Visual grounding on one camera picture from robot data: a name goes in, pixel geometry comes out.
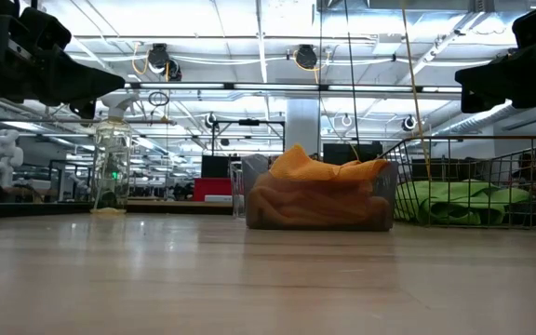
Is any green microfiber towel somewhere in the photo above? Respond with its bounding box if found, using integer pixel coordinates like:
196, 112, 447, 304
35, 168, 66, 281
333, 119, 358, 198
411, 199, 506, 227
395, 180, 532, 210

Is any orange microfiber towel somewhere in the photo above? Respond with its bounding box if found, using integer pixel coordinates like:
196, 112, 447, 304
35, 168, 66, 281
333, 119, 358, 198
267, 143, 390, 183
248, 174, 390, 230

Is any clear spray bottle white trigger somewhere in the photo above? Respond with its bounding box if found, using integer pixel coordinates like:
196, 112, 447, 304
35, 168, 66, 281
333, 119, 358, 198
91, 92, 139, 216

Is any white robot figure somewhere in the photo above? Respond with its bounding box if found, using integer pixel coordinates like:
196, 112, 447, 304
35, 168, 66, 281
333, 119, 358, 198
0, 128, 25, 187

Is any black monitor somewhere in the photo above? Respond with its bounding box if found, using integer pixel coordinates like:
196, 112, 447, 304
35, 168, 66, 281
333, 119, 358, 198
201, 154, 232, 179

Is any red box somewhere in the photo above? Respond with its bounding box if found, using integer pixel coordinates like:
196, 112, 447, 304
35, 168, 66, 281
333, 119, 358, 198
193, 177, 233, 202

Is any smoky grey plastic bin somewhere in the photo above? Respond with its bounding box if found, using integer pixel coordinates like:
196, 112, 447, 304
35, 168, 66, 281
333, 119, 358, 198
241, 153, 399, 233

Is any metal wire basket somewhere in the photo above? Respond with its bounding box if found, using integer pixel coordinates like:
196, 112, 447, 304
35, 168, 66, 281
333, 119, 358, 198
379, 134, 536, 230

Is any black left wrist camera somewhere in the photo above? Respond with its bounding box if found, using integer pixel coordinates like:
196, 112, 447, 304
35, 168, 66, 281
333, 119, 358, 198
19, 5, 73, 53

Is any yellow cable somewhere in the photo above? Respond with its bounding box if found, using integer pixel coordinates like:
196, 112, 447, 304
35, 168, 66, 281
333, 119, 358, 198
400, 0, 433, 181

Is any black ceiling cable reel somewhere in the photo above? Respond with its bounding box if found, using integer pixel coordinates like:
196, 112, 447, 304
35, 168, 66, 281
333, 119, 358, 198
146, 42, 183, 83
294, 44, 319, 71

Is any black gantry frame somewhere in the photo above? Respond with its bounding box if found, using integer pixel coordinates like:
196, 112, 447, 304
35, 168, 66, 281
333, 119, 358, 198
210, 118, 287, 154

